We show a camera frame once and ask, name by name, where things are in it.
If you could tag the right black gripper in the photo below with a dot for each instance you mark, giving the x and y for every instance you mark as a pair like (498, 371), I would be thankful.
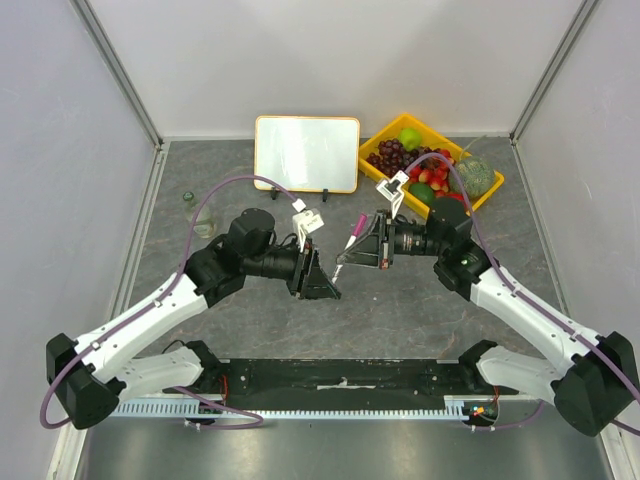
(384, 240)

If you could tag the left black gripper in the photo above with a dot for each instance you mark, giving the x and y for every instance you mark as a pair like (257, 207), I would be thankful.
(318, 285)

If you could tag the pink capped whiteboard marker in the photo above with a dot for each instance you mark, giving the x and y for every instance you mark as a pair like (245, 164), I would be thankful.
(357, 230)

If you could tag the orange framed whiteboard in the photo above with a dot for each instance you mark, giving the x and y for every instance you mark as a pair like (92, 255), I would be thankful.
(307, 153)

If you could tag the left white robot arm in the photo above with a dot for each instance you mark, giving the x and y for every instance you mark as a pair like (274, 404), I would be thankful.
(92, 375)

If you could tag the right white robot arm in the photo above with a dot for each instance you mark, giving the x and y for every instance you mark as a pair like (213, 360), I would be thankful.
(589, 378)

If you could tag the green lime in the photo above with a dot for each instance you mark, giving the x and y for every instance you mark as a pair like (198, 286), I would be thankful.
(422, 192)

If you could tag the purple grape bunch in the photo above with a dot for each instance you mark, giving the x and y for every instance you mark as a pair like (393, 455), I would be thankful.
(391, 156)

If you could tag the red cherry pile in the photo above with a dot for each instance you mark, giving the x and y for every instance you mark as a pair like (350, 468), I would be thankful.
(433, 172)

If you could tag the yellow plastic tray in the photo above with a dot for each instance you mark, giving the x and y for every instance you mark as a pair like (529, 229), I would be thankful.
(431, 141)

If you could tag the green apple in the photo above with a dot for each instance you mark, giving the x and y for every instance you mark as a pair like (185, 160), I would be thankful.
(409, 138)

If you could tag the clear glass bottle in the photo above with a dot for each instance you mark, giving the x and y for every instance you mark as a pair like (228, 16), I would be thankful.
(204, 225)

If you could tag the netted green melon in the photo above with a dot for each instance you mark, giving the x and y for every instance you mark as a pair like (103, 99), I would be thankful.
(476, 172)

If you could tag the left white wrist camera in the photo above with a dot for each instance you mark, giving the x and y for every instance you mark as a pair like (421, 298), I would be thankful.
(305, 223)

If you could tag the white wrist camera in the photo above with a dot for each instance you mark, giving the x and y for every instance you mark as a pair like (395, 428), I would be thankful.
(392, 190)
(305, 223)

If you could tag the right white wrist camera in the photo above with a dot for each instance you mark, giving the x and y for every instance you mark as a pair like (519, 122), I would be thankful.
(392, 190)

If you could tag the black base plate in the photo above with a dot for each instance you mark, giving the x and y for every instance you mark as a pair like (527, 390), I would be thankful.
(326, 385)

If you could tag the light blue cable duct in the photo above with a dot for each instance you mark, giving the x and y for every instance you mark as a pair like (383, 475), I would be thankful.
(175, 407)

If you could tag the right aluminium frame post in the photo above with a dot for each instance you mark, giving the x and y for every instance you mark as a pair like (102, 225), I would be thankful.
(568, 41)

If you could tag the aluminium frame post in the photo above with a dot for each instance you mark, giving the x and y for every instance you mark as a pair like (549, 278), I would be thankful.
(568, 41)
(107, 51)

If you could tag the left aluminium frame post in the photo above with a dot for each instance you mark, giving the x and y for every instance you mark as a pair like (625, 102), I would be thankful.
(107, 51)

